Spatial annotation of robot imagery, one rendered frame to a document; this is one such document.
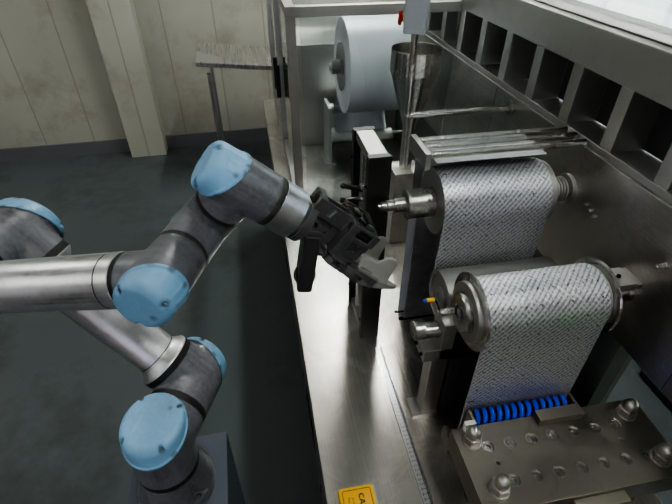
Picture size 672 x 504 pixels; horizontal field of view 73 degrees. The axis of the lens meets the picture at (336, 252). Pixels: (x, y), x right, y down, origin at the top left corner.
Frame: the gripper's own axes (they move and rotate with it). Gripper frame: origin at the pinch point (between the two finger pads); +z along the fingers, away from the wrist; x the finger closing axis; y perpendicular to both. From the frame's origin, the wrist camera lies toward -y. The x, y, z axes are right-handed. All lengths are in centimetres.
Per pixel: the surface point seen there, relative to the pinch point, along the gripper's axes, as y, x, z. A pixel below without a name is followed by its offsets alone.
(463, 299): 5.2, -2.1, 14.7
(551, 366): 5.2, -8.2, 38.8
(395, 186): -2, 66, 31
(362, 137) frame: 10.2, 35.5, -3.1
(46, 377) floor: -188, 105, -16
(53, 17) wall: -120, 363, -110
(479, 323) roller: 4.9, -7.0, 16.3
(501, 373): -1.4, -8.1, 30.6
